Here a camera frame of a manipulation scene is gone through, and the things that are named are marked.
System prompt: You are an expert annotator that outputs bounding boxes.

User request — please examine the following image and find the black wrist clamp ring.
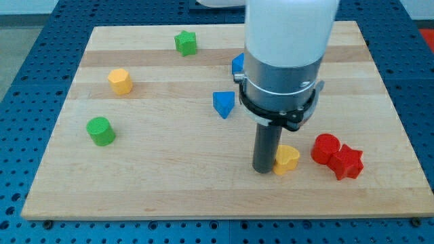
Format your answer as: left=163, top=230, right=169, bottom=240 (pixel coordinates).
left=234, top=73, right=324, bottom=131

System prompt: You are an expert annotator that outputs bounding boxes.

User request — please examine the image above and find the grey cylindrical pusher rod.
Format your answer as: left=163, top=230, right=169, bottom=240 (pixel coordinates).
left=252, top=124, right=282, bottom=174

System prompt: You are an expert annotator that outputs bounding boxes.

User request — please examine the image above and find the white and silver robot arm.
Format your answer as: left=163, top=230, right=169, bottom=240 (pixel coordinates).
left=198, top=0, right=339, bottom=174

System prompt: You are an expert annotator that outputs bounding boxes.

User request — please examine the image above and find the yellow heart block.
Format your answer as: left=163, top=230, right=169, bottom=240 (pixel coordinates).
left=273, top=144, right=300, bottom=176

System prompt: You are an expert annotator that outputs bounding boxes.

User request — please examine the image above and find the red cylinder block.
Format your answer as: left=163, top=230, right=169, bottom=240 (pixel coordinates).
left=311, top=134, right=341, bottom=165

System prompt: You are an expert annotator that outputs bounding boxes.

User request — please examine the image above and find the blue triangle block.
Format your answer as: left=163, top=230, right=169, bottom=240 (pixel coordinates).
left=212, top=91, right=235, bottom=119

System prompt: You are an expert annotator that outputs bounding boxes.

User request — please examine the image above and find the red star block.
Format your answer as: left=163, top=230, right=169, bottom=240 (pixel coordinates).
left=327, top=144, right=363, bottom=180

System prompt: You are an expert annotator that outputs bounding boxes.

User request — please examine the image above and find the blue cube block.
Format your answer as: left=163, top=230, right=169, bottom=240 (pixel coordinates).
left=231, top=53, right=244, bottom=75

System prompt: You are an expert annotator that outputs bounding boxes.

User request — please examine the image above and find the wooden board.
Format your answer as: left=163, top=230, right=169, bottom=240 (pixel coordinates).
left=21, top=21, right=433, bottom=221

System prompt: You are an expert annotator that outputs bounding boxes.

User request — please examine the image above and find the green star block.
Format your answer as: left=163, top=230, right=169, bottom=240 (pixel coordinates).
left=174, top=30, right=197, bottom=56

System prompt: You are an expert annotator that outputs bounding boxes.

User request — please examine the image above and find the yellow hexagon block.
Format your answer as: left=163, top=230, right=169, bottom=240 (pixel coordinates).
left=107, top=68, right=133, bottom=95

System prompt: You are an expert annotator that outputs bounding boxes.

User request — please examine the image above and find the green cylinder block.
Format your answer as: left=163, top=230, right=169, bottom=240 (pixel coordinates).
left=86, top=117, right=116, bottom=146

